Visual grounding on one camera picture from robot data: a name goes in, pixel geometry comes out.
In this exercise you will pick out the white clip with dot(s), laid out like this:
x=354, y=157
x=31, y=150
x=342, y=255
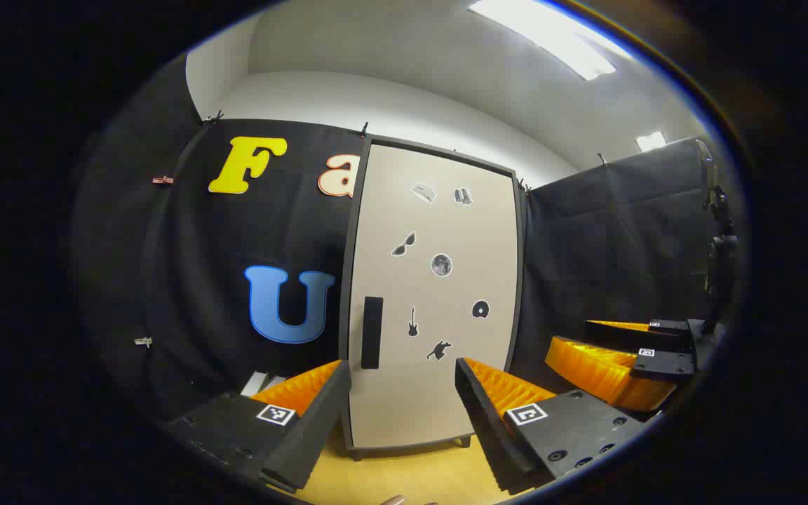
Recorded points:
x=143, y=341

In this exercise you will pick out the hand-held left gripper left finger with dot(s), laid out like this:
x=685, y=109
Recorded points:
x=313, y=435

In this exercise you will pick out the black backdrop cloth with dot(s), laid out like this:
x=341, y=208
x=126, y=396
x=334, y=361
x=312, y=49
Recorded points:
x=186, y=280

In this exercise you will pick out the green book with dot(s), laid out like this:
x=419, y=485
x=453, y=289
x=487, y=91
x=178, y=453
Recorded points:
x=253, y=384

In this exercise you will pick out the pink clip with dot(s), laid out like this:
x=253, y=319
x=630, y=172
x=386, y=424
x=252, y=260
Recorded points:
x=163, y=180

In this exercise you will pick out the beige cabinet door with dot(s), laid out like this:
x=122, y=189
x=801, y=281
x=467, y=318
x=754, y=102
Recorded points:
x=446, y=386

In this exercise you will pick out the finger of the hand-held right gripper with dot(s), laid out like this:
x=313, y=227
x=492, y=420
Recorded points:
x=663, y=333
x=600, y=372

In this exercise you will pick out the small ceiling light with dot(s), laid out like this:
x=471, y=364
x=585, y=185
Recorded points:
x=651, y=141

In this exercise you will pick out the long ceiling light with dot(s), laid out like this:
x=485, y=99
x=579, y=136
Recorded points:
x=551, y=35

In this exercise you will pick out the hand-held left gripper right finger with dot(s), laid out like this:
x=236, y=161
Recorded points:
x=492, y=435

